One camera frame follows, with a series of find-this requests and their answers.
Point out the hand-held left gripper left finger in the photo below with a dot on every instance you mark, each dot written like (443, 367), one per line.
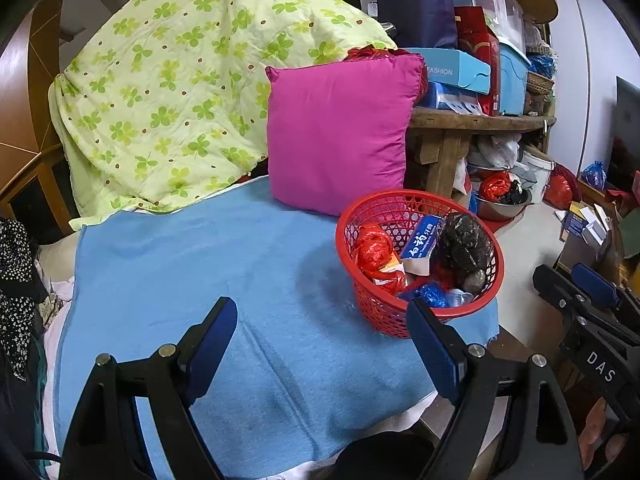
(212, 345)

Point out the light blue cardboard box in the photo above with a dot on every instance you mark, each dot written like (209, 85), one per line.
(445, 72)

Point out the open cardboard box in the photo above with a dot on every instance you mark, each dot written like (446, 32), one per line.
(585, 225)

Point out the dark flat screen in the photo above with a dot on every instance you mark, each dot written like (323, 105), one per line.
(627, 120)

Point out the wooden chair frame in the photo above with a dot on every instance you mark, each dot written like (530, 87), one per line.
(30, 110)

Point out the blue toothpaste box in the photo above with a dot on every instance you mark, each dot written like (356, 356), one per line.
(422, 245)

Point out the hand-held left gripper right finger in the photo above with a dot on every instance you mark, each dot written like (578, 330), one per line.
(432, 355)

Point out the black white dotted cloth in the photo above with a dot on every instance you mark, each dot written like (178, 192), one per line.
(15, 280)

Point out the light blue blanket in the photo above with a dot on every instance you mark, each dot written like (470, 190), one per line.
(200, 270)

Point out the black plastic bag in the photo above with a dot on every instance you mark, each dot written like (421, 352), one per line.
(517, 192)
(462, 247)

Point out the white plastic bag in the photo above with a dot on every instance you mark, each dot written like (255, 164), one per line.
(500, 150)

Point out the blue plastic bin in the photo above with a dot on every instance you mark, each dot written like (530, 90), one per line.
(512, 80)

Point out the white blue box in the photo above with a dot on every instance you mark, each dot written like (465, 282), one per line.
(455, 102)

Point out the red gift box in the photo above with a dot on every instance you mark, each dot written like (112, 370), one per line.
(477, 45)

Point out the beige cushion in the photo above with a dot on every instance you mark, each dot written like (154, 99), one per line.
(55, 255)

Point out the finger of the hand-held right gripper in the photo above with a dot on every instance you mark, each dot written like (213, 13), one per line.
(550, 285)
(595, 285)

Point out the woven basket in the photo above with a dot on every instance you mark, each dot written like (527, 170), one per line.
(539, 82)

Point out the red plastic bag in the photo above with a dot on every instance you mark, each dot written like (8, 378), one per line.
(372, 250)
(560, 190)
(370, 53)
(495, 187)

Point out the floral patterned cloth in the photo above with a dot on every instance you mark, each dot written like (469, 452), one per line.
(50, 307)

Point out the metal basin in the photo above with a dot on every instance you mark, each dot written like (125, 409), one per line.
(500, 207)

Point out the blue plastic bag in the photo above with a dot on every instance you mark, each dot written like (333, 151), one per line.
(542, 62)
(595, 172)
(440, 296)

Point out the teal cloth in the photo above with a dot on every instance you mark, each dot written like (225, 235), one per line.
(40, 375)

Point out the red plastic basket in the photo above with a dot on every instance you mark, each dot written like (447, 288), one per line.
(380, 315)

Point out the white plastic bucket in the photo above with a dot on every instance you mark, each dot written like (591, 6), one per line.
(540, 170)

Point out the green clover print quilt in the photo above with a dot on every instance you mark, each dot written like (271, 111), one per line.
(175, 85)

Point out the red white carton box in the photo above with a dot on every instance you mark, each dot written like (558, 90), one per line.
(387, 269)

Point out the person's right hand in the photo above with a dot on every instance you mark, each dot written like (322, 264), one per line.
(597, 425)

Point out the wooden table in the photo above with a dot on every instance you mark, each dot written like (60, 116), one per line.
(450, 125)

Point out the magenta pillow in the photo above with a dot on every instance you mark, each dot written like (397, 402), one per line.
(340, 135)

